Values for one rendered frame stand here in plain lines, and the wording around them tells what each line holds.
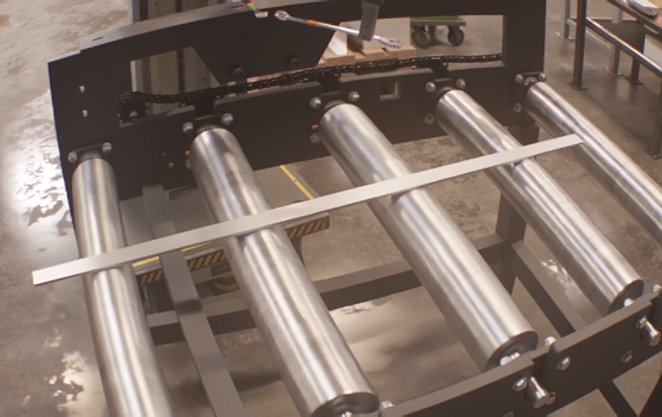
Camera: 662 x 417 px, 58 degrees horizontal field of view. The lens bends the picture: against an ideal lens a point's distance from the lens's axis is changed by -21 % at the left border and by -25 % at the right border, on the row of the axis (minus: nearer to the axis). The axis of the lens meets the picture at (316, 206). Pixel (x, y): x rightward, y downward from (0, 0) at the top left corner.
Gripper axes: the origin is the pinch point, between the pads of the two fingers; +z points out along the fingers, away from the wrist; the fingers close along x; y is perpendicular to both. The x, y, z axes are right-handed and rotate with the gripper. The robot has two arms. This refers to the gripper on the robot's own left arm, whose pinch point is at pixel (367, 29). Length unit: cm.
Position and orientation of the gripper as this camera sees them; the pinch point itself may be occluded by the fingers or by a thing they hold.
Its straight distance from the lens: 146.7
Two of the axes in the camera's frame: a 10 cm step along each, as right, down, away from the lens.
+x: 2.3, -5.2, 8.2
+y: 9.6, 2.7, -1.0
